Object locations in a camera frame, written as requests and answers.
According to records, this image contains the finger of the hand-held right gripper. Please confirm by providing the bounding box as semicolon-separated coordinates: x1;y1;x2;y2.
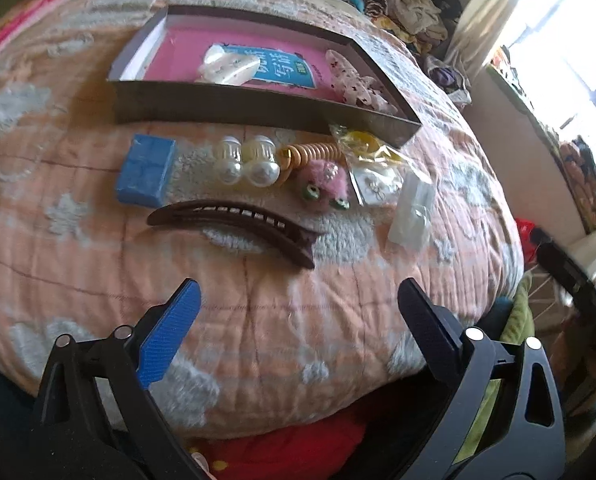
530;227;596;318

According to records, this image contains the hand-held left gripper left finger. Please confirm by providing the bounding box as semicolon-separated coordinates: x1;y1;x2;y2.
30;278;209;480

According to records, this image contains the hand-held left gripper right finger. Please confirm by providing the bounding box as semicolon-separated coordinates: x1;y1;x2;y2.
397;277;566;480

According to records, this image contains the clear plastic box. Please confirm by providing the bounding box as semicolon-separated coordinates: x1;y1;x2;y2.
387;169;435;251

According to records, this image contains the brown banana hair clip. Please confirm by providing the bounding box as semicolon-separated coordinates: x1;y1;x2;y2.
146;200;321;270

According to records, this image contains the small blue box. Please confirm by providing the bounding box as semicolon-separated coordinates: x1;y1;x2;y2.
114;133;177;208

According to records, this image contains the pink fuzzy hair clip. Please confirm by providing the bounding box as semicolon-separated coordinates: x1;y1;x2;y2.
293;158;351;211

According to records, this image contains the yellow item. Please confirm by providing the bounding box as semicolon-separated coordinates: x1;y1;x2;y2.
329;122;409;171

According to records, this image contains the orange spiral hair tie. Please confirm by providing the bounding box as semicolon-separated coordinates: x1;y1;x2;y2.
278;141;343;181

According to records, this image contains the grey cardboard box pink inside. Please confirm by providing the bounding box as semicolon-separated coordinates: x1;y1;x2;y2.
107;4;423;148

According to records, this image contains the red plastic bag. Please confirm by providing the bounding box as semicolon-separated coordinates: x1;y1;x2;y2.
514;217;536;266

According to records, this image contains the green cloth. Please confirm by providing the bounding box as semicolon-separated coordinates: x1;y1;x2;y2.
455;272;536;463

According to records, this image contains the red cloth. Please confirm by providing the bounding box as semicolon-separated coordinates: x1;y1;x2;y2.
188;412;369;480

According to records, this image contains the window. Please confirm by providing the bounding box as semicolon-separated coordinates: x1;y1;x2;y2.
495;0;596;143

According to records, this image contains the floral white hair scrunchie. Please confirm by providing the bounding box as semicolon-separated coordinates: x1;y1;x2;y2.
325;49;398;113

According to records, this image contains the cream curtain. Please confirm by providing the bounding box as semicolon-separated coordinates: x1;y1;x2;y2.
448;0;576;68

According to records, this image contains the blue printed booklet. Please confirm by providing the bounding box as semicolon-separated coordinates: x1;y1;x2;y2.
217;42;320;92

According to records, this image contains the pile of clothes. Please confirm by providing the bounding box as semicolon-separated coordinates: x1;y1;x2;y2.
338;0;471;106

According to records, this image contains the pink cartoon blanket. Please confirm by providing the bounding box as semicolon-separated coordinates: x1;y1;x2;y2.
0;0;96;68

